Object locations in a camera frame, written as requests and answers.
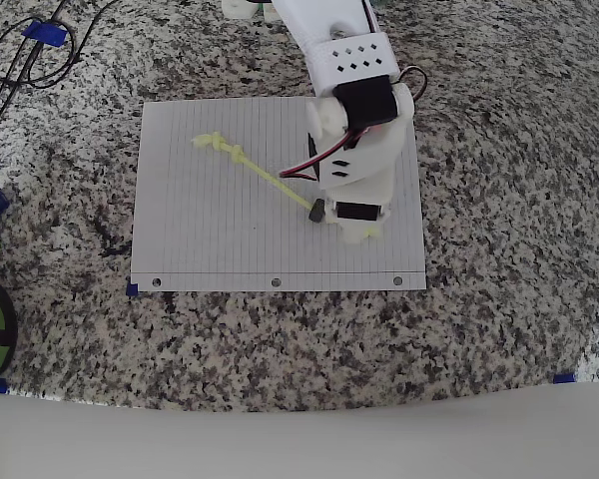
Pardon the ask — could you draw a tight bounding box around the thin black cable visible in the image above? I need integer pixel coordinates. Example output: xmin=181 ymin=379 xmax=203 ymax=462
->
xmin=0 ymin=0 xmax=69 ymax=156
xmin=0 ymin=0 xmax=116 ymax=91

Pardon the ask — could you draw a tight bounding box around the red black servo cable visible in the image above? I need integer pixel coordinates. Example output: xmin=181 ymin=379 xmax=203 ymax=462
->
xmin=278 ymin=127 xmax=375 ymax=184
xmin=395 ymin=64 xmax=429 ymax=109

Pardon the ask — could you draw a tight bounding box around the lined white paper sheet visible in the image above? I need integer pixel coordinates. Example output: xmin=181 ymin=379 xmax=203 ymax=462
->
xmin=129 ymin=96 xmax=428 ymax=293

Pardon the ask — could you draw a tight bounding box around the yellow knotted rope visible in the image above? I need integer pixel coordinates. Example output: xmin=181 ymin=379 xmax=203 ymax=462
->
xmin=190 ymin=131 xmax=383 ymax=240

